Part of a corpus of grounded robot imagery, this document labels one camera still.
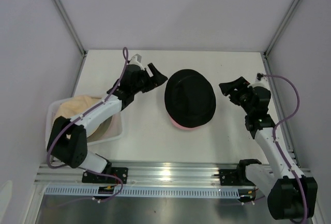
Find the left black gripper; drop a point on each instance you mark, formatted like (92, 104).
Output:
(157, 79)

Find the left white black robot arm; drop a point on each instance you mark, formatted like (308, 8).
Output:
(68, 138)

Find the left aluminium frame post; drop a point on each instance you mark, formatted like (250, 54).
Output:
(60, 8)

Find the white slotted cable duct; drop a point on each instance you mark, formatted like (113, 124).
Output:
(157, 192)

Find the beige bucket hat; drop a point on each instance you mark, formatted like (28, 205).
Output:
(78, 104)

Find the aluminium mounting rail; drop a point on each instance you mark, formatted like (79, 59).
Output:
(144, 174)

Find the aluminium frame post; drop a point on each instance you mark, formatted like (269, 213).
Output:
(285, 21)
(60, 8)

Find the white perforated plastic basket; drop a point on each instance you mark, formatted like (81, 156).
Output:
(110, 130)

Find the pink bucket hat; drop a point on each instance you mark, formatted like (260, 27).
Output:
(175, 124)

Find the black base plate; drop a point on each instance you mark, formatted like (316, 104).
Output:
(230, 177)
(106, 176)

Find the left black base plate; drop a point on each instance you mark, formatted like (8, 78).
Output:
(106, 176)

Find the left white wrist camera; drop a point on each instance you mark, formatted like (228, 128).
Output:
(136, 60)

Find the black bucket hat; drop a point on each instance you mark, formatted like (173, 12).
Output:
(189, 99)

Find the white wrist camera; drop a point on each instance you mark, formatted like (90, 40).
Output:
(136, 60)
(260, 81)

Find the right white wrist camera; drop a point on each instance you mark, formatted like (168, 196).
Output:
(260, 81)

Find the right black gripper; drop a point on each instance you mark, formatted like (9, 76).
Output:
(228, 88)

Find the right aluminium frame post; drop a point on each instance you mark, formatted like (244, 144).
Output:
(285, 21)

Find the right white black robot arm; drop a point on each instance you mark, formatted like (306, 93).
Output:
(290, 193)

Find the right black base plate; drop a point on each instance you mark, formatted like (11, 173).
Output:
(230, 177)

